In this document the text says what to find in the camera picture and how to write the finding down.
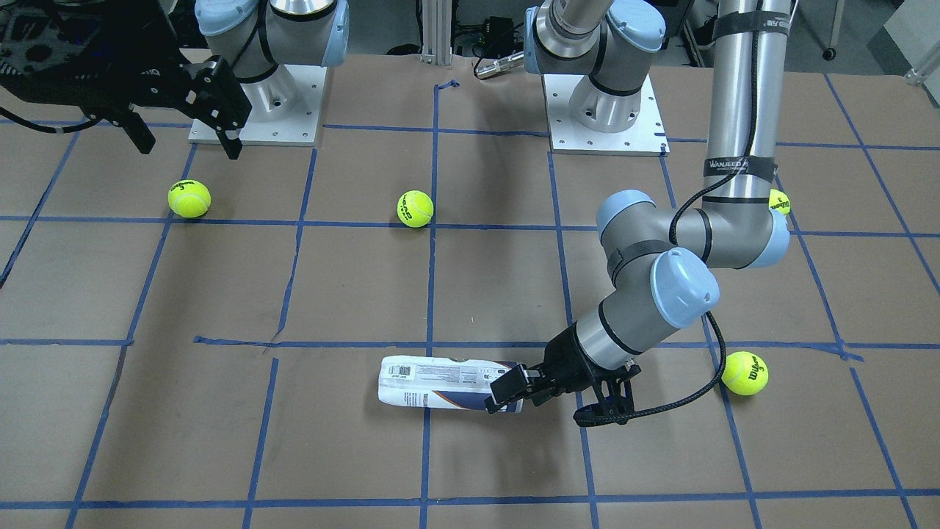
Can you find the tennis ball near base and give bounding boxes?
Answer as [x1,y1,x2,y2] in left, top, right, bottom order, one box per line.
[167,179,212,218]

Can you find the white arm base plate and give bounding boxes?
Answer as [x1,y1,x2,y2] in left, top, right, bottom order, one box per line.
[543,74,670,156]
[188,65,328,147]

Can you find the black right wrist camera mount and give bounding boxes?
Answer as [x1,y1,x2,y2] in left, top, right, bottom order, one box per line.
[2,1,184,109]

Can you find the aluminium frame post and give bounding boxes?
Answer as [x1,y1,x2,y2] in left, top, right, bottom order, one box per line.
[419,0,454,69]

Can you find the clear tennis ball can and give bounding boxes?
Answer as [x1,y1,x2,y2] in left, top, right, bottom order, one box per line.
[378,355,517,411]

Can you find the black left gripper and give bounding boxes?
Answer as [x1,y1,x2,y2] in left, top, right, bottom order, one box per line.
[484,324,597,413]

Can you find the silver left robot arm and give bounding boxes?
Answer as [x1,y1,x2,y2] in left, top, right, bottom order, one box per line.
[484,1,792,428]

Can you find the centre tennis ball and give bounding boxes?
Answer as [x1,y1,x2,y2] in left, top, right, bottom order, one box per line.
[397,190,434,228]

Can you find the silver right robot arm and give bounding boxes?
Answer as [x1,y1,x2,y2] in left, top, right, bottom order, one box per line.
[108,1,350,159]

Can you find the tennis ball with Wilson print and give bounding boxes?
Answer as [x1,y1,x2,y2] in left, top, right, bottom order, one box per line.
[721,350,769,396]

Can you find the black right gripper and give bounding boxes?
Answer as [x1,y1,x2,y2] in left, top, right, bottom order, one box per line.
[110,54,251,160]

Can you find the far tennis ball behind arm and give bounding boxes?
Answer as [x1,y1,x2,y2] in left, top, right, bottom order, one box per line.
[768,190,792,217]

